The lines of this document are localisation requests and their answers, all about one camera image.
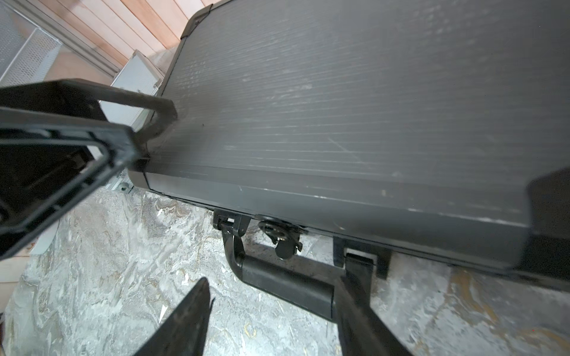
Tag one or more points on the white wire mesh shelf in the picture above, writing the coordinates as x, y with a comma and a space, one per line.
27, 51

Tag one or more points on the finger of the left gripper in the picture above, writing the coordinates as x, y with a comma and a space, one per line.
164, 109

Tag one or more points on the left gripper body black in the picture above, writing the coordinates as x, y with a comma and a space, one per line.
54, 153

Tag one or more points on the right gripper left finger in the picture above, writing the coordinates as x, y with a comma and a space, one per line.
184, 331

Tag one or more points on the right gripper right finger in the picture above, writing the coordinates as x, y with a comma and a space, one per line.
360, 330

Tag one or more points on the black poker set case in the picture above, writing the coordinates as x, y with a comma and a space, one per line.
438, 129

